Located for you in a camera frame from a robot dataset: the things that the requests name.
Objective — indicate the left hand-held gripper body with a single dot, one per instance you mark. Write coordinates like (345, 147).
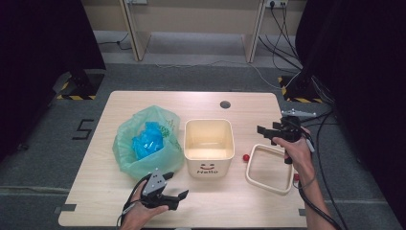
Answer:
(156, 191)

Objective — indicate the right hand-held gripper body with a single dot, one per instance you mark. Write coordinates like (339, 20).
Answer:
(288, 129)

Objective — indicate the green plastic bag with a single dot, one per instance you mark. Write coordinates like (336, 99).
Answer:
(150, 167)

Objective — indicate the cream plastic trash bin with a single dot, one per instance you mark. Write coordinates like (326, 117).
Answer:
(209, 166)

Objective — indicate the person's right hand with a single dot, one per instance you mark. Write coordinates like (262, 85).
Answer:
(300, 156)

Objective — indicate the person's left hand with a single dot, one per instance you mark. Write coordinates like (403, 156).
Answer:
(137, 214)

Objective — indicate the black stand base striped tape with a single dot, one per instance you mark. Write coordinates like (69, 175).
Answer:
(301, 89)
(79, 84)

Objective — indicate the grey round table grommet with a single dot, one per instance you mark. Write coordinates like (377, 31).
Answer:
(225, 104)

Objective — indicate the beige desk leg panel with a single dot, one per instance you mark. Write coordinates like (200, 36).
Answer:
(135, 35)
(253, 38)

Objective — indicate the dark curtain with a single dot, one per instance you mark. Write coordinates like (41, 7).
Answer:
(38, 48)
(360, 64)

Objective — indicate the white wall socket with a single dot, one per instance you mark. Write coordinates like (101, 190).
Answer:
(136, 1)
(276, 3)

